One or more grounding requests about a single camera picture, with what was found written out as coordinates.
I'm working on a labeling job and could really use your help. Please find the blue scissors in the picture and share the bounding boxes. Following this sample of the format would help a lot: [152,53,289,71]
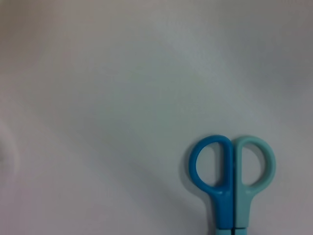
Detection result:
[188,134,277,235]

